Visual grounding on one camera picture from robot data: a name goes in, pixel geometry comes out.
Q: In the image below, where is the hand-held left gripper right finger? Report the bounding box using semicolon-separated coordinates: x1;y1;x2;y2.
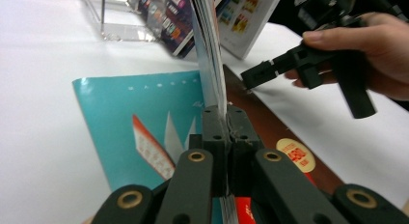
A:
226;105;263;199

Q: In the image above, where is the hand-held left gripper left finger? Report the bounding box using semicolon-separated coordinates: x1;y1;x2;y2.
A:
202;104;230;198

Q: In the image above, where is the brown magazine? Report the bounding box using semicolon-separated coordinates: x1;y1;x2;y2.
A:
71;0;345;224

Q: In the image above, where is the clear acrylic file rack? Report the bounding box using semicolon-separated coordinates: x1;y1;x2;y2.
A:
80;0;162;43

